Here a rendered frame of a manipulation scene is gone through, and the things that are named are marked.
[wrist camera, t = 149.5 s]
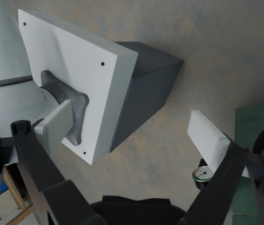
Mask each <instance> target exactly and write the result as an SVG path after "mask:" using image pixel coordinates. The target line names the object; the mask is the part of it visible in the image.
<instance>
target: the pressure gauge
mask: <svg viewBox="0 0 264 225"><path fill-rule="evenodd" d="M204 172H206V174H203V173H204ZM201 174H202V175H201ZM199 175H200V176H199ZM213 175H214V173H213V172H212V171H211V169H210V168H209V166H202V167H199V168H197V169H196V170H195V171H194V172H193V173H192V178H193V179H194V182H195V185H196V187H197V188H198V189H199V190H201V189H202V188H203V187H206V186H207V184H208V183H209V181H210V180H211V178H212V176H213Z"/></svg>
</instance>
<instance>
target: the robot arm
mask: <svg viewBox="0 0 264 225"><path fill-rule="evenodd" d="M41 82H42V86H41V87H39V86H38V85H37V84H36V83H35V81H34V80H33V76H32V72H31V68H30V62H29V58H28V54H27V51H26V47H25V44H24V41H23V38H22V35H21V32H20V29H19V26H18V24H17V21H16V19H15V16H14V14H13V12H12V11H11V8H10V7H9V5H8V3H7V2H6V0H0V191H1V187H2V182H3V177H4V171H5V166H7V165H10V164H12V163H17V166H18V169H19V171H20V173H21V176H22V178H23V180H24V183H25V185H26V188H27V190H28V193H29V195H30V198H31V200H32V202H33V205H34V207H35V210H36V212H37V214H38V217H39V220H40V222H41V224H42V225H223V224H224V221H225V218H226V216H227V213H228V211H229V208H230V205H231V203H232V200H233V198H234V195H235V192H236V190H237V187H238V185H239V182H240V180H241V177H242V176H244V177H248V178H251V182H252V186H253V191H254V195H255V200H256V205H257V209H258V214H259V218H260V224H261V225H264V150H263V151H262V152H261V155H260V154H255V153H251V150H250V149H249V148H248V147H246V146H244V145H241V144H236V143H235V142H234V141H233V140H232V139H231V138H230V137H228V136H227V135H226V134H225V133H224V132H222V131H220V130H219V129H218V128H217V127H216V126H215V125H214V124H213V123H211V122H210V121H209V120H208V119H207V118H206V117H205V116H204V115H203V114H202V113H201V112H200V111H199V110H198V109H192V110H191V115H190V119H189V125H188V129H187V133H188V135H189V136H190V138H191V139H192V141H193V143H194V144H195V146H196V147H197V149H198V150H199V152H200V154H201V155H202V157H203V158H204V160H205V161H206V163H207V165H208V166H209V168H210V169H211V171H212V172H213V173H214V175H213V176H212V178H211V180H210V181H209V183H208V184H207V186H206V187H203V188H202V189H201V191H200V192H199V194H198V195H197V197H196V199H195V200H194V201H193V203H192V204H191V206H190V208H189V209H188V211H187V212H186V211H184V210H183V209H181V208H179V207H177V206H174V205H172V204H171V202H170V199H163V198H150V199H145V200H132V199H128V198H125V197H122V196H107V195H103V197H102V201H98V202H94V203H92V204H89V203H88V202H87V201H86V199H85V198H84V197H83V195H82V194H81V192H80V191H79V190H78V188H77V187H76V185H75V184H74V183H73V181H72V180H71V179H67V180H65V178H64V177H63V175H62V174H61V172H60V171H59V170H58V168H57V167H56V165H55V164H54V162H53V161H52V159H51V156H52V155H53V153H54V152H55V150H56V149H57V148H58V146H59V144H60V143H61V142H62V140H63V139H64V138H66V139H67V140H68V141H69V142H70V143H71V144H72V145H74V146H78V145H79V144H81V131H82V126H83V121H84V115H85V110H86V107H87V105H88V104H89V98H88V96H87V95H86V94H85V93H81V92H78V91H76V90H75V89H73V88H72V87H70V86H68V85H67V84H65V83H64V82H62V81H61V80H59V79H58V78H56V77H54V76H53V75H52V74H51V73H50V72H49V71H48V70H45V71H42V72H41Z"/></svg>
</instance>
